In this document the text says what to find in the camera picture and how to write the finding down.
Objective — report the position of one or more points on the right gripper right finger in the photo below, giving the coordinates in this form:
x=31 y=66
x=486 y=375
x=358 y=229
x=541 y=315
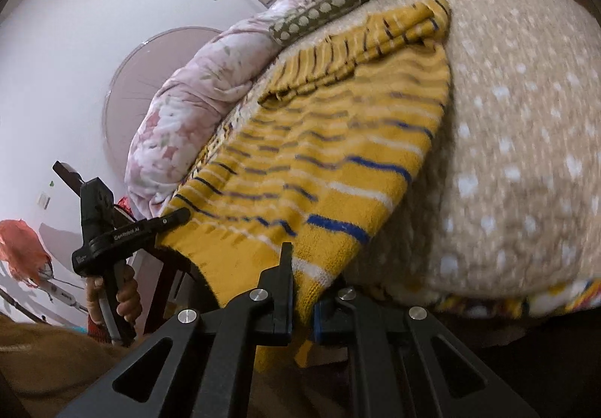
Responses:
x=334 y=317

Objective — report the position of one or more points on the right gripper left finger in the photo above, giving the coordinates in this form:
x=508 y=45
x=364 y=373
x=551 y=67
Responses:
x=274 y=327

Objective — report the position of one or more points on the yellow blue-striped sweater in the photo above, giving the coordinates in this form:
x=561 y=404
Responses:
x=339 y=134

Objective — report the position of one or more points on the person's left hand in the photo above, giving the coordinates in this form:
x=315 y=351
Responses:
x=129 y=305

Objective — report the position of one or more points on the orange cloth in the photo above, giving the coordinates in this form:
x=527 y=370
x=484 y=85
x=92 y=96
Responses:
x=23 y=251

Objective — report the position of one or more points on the pink floral comforter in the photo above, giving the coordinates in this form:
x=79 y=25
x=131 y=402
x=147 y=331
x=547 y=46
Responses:
x=188 y=107

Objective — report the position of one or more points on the pink round headboard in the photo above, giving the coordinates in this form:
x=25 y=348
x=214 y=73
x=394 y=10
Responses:
x=136 y=81

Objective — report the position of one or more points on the beige dotted quilt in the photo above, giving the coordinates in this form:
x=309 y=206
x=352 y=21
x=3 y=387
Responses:
x=508 y=201

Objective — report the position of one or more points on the olive patterned bolster pillow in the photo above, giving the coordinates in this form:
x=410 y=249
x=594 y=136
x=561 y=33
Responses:
x=308 y=18

